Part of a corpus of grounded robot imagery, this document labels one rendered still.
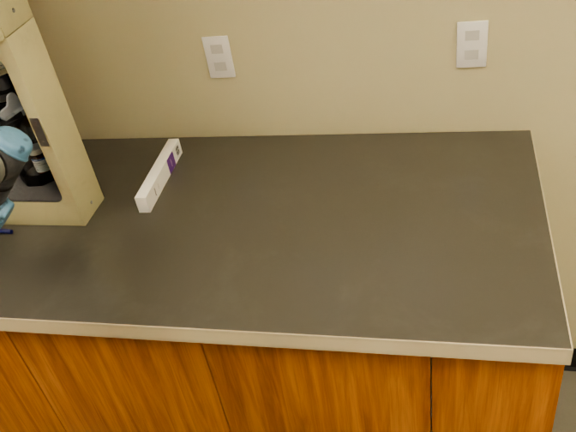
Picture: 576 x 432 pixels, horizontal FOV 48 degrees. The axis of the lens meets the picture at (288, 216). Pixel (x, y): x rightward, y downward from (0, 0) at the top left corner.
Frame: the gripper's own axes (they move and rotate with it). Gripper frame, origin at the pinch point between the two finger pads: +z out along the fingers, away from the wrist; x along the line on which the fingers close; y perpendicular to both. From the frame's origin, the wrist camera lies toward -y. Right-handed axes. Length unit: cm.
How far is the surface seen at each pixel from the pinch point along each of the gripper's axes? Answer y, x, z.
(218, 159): -29, -39, 16
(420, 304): -25, -93, -33
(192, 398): -51, -44, -41
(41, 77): 8.5, -14.0, -3.8
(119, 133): -30.2, -4.0, 30.8
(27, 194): -19.4, -0.1, -9.2
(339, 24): -2, -72, 33
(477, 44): -8, -104, 32
